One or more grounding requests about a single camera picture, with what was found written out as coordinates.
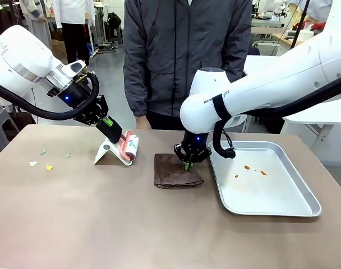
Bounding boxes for brown cloth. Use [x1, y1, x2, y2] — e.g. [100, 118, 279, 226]
[153, 153, 205, 189]

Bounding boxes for person's right forearm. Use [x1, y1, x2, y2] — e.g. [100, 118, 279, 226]
[124, 67, 149, 118]

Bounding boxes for pink lint roller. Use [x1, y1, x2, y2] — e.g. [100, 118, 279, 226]
[117, 130, 140, 165]

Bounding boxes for black slanted pole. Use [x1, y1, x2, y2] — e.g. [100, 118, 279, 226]
[288, 0, 311, 51]

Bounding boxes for brown cardboard box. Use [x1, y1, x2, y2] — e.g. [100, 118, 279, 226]
[51, 30, 67, 57]

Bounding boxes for silver metal tray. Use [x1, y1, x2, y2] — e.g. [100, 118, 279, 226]
[208, 141, 322, 218]

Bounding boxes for person's left forearm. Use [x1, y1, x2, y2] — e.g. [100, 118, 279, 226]
[223, 54, 249, 82]

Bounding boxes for bystander in beige coat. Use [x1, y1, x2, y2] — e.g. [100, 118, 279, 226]
[19, 0, 52, 48]

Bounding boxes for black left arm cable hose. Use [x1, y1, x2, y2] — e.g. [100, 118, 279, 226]
[0, 71, 100, 121]

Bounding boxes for grey plastic stool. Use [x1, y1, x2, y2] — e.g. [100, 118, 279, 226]
[0, 106, 21, 159]

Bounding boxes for dark brown bag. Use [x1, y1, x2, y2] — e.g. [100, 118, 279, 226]
[6, 110, 36, 132]

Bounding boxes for white background table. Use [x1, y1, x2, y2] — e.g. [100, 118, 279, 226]
[245, 54, 341, 152]

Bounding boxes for black background stool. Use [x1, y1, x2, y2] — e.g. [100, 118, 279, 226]
[107, 12, 123, 45]

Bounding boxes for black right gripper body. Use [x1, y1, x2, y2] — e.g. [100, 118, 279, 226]
[181, 131, 209, 157]

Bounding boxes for bystander white coat black trousers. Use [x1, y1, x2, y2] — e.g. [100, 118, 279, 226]
[52, 0, 95, 67]

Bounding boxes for person in grey jacket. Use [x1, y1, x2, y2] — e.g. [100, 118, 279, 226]
[122, 0, 253, 130]

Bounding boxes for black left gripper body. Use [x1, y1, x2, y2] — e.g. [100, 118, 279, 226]
[47, 73, 100, 113]

